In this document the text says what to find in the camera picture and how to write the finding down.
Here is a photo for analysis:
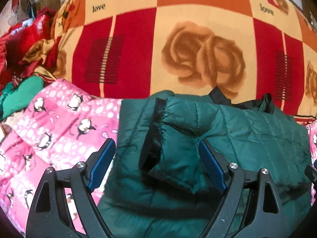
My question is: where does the bright green cloth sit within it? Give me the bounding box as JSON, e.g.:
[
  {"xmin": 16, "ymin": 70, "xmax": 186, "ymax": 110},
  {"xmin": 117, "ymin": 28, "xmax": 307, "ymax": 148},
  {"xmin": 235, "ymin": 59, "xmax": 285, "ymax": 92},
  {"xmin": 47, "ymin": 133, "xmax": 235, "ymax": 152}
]
[{"xmin": 0, "ymin": 76, "xmax": 51, "ymax": 119}]

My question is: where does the green quilted puffer jacket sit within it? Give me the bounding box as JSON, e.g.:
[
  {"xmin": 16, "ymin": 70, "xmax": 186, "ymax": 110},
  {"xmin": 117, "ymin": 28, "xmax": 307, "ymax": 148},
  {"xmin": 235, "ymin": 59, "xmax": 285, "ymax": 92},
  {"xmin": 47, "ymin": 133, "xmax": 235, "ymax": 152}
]
[{"xmin": 98, "ymin": 87, "xmax": 313, "ymax": 238}]

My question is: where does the rose print checked blanket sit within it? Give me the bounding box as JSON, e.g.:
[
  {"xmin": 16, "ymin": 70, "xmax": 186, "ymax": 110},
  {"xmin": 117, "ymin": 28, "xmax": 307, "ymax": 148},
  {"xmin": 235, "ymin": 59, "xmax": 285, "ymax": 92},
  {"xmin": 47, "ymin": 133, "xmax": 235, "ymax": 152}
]
[{"xmin": 22, "ymin": 0, "xmax": 317, "ymax": 127}]

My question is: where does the red clothes pile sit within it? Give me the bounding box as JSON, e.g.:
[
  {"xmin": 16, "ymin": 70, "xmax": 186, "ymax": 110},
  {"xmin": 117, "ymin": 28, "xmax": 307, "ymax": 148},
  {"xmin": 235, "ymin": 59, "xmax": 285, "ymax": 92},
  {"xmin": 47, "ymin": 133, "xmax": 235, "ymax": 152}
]
[{"xmin": 0, "ymin": 7, "xmax": 60, "ymax": 86}]

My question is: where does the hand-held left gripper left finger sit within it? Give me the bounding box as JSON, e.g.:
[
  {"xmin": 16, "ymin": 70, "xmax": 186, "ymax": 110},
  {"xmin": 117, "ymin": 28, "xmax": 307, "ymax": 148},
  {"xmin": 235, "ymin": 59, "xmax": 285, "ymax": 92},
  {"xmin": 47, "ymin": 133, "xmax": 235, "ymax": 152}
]
[{"xmin": 25, "ymin": 138, "xmax": 116, "ymax": 238}]

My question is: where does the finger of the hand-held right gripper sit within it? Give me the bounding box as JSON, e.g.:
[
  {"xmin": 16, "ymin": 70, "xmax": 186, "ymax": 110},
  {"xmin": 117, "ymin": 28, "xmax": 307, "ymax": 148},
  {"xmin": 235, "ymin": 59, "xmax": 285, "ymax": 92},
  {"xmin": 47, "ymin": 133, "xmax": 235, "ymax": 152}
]
[{"xmin": 304, "ymin": 159, "xmax": 317, "ymax": 187}]

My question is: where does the pink penguin print blanket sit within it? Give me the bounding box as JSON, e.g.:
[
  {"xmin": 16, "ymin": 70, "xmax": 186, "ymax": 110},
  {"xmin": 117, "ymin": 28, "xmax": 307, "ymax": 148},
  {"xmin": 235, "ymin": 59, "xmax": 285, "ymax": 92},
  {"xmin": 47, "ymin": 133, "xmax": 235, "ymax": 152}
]
[{"xmin": 0, "ymin": 78, "xmax": 317, "ymax": 230}]

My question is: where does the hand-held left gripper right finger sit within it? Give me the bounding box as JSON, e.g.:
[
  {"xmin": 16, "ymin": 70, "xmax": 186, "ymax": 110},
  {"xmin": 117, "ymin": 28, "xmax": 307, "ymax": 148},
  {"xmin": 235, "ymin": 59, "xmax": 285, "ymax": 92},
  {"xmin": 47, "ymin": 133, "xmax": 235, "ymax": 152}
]
[{"xmin": 199, "ymin": 139, "xmax": 288, "ymax": 238}]

